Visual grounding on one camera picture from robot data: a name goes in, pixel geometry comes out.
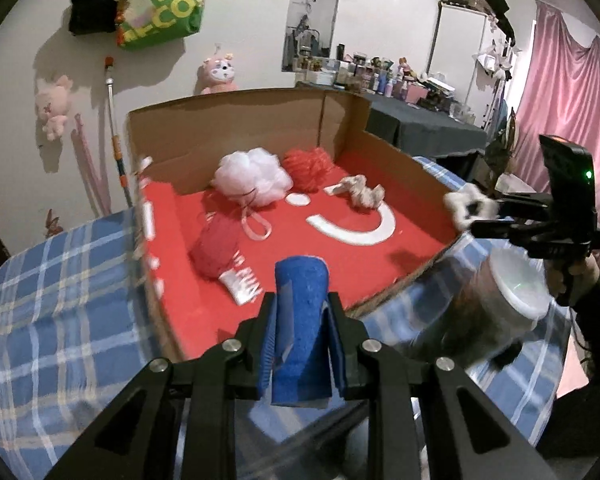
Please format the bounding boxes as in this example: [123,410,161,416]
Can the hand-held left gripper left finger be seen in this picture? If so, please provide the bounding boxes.
[45,292,281,480]

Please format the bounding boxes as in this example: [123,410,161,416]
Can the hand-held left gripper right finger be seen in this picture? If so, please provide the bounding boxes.
[325,292,546,480]

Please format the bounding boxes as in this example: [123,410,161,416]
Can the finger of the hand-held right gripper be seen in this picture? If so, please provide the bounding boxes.
[495,191,551,221]
[470,217,536,253]

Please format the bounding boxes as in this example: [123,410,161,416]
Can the white fluffy scrunchie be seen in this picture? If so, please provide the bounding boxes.
[443,183,501,228]

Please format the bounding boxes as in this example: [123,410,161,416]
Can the blue towel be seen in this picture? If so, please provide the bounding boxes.
[270,256,331,408]

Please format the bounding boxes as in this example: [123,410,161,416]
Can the red rabbit-shaped towel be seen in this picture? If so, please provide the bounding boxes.
[189,212,263,306]

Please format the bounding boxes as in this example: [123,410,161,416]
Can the cream crochet scrunchie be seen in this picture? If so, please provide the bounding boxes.
[325,175,386,209]

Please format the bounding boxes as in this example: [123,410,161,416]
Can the white mesh bath loofah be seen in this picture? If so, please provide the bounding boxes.
[211,147,293,241]

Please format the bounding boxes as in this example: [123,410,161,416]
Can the coral mesh bath loofah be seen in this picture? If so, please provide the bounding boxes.
[281,147,333,193]

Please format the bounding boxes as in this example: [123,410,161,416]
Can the cardboard box red inside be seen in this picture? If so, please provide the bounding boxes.
[126,87,473,361]

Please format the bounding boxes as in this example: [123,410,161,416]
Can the person's right hand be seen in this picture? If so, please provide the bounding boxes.
[544,255,600,307]

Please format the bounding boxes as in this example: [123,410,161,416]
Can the dark dried plant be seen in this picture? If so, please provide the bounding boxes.
[485,110,520,191]

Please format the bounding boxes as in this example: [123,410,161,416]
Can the pink curtain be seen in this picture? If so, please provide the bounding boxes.
[510,0,600,241]

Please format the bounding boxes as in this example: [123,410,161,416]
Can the dark cloth covered table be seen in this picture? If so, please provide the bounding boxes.
[295,82,488,158]

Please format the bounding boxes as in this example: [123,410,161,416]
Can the white wardrobe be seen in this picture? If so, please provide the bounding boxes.
[426,0,523,131]

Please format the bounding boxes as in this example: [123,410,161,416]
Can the dark clothes pile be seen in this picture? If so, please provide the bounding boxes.
[467,0,516,46]

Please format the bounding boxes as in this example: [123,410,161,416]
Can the blue plaid blanket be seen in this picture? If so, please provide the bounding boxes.
[0,155,573,480]

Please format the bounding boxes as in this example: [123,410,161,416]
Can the white pole orange bands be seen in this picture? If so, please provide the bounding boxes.
[102,56,133,208]

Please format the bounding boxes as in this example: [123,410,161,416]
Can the pink plush with face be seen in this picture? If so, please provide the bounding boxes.
[196,49,239,96]

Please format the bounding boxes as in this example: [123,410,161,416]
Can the light pink rabbit plush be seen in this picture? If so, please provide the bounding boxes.
[34,74,76,142]

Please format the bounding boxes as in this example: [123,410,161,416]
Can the green tote bag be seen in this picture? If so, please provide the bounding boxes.
[116,0,208,52]

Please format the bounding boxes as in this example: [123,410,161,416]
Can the wall mirror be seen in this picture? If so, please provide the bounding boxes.
[281,0,345,73]

